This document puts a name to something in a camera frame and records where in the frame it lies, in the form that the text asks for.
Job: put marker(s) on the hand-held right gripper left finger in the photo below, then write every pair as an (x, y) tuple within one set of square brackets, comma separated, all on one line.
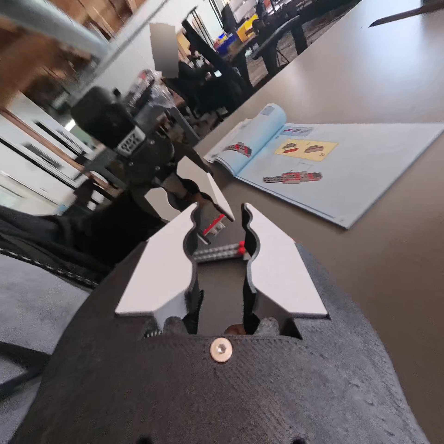
[(159, 270)]

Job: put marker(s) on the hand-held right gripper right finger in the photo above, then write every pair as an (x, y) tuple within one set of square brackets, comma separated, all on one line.
[(284, 274)]

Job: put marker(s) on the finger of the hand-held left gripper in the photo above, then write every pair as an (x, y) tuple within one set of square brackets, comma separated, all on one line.
[(204, 180), (163, 204)]

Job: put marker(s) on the red grey brick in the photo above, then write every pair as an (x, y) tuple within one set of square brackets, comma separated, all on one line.
[(211, 227)]

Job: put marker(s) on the grey red brick assembly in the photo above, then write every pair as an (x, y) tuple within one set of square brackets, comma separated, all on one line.
[(215, 253)]

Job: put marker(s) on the grey desk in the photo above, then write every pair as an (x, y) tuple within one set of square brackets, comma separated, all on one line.
[(347, 86)]

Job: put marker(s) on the dark flat desk strip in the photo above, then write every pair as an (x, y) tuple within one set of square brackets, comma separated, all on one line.
[(399, 15)]

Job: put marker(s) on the white cabinet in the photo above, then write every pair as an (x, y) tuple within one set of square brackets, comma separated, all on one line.
[(20, 156)]

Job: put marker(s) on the pale blue instruction booklet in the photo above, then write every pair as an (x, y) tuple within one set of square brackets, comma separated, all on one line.
[(347, 166)]

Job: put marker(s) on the grey fleece garment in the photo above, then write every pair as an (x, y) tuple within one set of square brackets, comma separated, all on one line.
[(31, 295)]

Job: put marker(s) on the small blue storage bin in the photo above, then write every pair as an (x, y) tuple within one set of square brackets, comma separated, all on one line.
[(227, 43)]

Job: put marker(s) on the yellow storage bin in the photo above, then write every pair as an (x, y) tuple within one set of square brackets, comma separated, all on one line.
[(246, 27)]

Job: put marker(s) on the black office chair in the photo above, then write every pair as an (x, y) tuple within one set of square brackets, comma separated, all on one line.
[(277, 38)]

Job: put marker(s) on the silver duct pipe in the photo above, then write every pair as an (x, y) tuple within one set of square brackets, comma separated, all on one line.
[(41, 20)]

